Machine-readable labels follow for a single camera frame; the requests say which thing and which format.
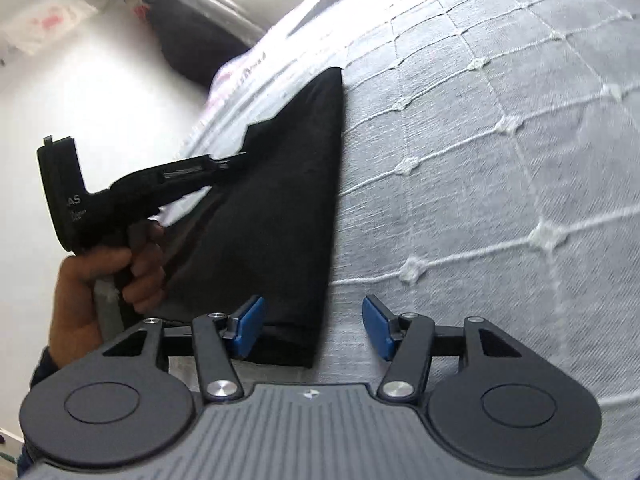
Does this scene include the black pants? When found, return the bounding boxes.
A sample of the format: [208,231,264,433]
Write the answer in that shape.
[153,67,344,367]

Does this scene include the left hand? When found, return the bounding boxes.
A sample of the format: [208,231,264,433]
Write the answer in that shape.
[48,221,165,368]

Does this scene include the grey checked bedspread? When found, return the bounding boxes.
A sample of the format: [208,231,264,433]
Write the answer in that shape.
[184,0,639,479]

